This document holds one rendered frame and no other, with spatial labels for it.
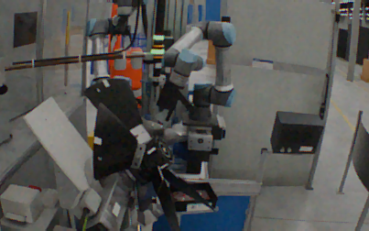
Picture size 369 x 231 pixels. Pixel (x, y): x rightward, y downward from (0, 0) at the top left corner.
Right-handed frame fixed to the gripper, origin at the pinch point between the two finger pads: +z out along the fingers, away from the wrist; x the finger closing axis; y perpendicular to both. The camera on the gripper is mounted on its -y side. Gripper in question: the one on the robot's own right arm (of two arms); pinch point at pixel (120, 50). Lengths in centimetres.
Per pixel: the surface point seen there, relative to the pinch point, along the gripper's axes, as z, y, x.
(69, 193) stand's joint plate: 45, -69, 6
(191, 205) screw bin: 63, -39, -42
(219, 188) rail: 66, -16, -57
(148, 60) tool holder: -5, -54, -22
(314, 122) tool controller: 24, -19, -103
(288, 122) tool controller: 25, -21, -87
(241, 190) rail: 66, -16, -69
